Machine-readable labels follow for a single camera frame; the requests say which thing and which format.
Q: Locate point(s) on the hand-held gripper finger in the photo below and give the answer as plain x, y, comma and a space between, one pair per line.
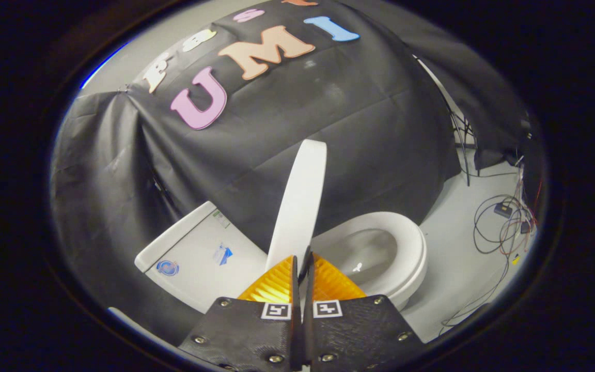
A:
308, 289
295, 289

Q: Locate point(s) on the white ceramic toilet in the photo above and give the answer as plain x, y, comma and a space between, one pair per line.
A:
199, 279

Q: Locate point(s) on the white toilet tank lid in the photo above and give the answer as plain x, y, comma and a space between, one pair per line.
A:
173, 240

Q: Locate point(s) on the white toilet seat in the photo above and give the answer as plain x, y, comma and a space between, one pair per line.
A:
412, 248

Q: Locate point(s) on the black backdrop cloth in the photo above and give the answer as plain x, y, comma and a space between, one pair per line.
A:
328, 129

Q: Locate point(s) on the small black adapter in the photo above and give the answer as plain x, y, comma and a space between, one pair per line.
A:
502, 210

